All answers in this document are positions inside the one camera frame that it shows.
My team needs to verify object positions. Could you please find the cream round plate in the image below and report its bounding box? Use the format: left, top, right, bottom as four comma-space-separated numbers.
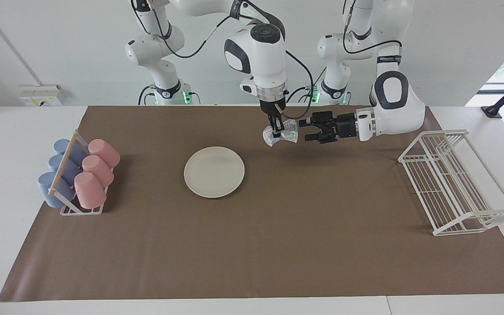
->
184, 146, 245, 199

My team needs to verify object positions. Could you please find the brown table mat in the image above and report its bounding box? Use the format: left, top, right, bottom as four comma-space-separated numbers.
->
0, 105, 504, 302

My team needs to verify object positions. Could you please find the pink cup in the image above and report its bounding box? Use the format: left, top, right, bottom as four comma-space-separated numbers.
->
74, 171, 107, 210
88, 139, 121, 169
81, 155, 115, 188

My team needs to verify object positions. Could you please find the blue cup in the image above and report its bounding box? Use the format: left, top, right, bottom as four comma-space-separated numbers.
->
53, 139, 88, 166
48, 154, 82, 184
38, 172, 77, 208

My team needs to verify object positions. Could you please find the white power socket box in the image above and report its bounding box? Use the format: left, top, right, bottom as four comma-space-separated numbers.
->
18, 84, 65, 107

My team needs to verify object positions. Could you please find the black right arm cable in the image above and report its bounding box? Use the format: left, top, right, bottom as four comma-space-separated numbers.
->
132, 0, 315, 119

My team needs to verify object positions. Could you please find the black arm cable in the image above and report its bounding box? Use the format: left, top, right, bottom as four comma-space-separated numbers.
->
132, 0, 315, 119
343, 0, 403, 105

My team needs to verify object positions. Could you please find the black left base cable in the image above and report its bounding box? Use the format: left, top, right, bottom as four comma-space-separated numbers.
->
285, 66, 328, 104

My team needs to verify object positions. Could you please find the black base cable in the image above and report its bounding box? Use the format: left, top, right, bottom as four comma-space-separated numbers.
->
285, 66, 328, 104
137, 84, 156, 105

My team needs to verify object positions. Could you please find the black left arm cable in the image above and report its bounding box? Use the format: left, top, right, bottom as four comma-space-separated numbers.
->
343, 0, 403, 105

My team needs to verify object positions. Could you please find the black right base cable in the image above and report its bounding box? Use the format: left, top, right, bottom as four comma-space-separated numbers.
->
137, 84, 156, 105

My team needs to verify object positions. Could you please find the white wire dish rack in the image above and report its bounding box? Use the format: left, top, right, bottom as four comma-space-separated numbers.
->
398, 129, 504, 237

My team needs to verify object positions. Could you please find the white cup rack wooden handle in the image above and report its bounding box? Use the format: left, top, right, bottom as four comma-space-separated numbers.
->
48, 130, 115, 216

